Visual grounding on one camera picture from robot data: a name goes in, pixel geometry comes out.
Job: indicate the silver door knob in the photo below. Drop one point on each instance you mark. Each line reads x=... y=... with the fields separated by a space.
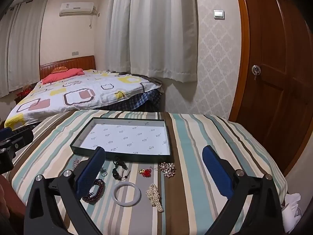
x=256 y=69

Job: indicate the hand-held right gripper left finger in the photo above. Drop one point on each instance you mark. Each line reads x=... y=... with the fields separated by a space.
x=90 y=171

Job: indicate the wooden door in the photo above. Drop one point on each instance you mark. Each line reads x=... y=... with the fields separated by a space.
x=276 y=66

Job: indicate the white air conditioner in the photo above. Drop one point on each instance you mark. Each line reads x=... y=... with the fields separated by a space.
x=77 y=7

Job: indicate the crumpled white paper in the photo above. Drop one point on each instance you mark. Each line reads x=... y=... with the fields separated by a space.
x=292 y=210

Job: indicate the small crystal brooch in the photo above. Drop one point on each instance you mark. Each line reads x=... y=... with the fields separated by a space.
x=74 y=163

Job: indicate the pink pillow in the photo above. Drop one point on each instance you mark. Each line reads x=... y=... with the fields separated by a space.
x=61 y=76

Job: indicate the wall light switch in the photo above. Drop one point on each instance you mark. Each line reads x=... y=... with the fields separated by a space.
x=218 y=14

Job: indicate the red knot gold charm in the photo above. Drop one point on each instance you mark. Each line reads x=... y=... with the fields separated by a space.
x=146 y=173

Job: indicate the pearl flower brooch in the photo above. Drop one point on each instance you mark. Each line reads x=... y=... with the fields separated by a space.
x=167 y=169

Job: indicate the blue plaid sheet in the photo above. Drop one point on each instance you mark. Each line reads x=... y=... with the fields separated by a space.
x=137 y=101

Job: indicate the short white curtain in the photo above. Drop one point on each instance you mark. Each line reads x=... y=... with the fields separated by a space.
x=151 y=29

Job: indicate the orange embroidered cushion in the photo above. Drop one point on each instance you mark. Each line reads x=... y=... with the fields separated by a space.
x=60 y=69

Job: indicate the wooden headboard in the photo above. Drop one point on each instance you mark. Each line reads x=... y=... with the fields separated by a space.
x=78 y=62

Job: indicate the person's left forearm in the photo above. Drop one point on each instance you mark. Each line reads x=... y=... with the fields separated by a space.
x=7 y=200

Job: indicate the long white curtain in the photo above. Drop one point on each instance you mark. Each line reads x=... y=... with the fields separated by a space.
x=22 y=49

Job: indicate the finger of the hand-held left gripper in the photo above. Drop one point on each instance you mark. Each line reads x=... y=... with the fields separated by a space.
x=5 y=134
x=23 y=138

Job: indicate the white jade bangle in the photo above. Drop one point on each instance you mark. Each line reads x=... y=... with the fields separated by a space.
x=115 y=197

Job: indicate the dark green shallow box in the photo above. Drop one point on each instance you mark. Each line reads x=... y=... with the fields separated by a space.
x=127 y=137

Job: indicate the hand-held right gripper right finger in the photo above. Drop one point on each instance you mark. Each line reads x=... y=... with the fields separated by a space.
x=215 y=169

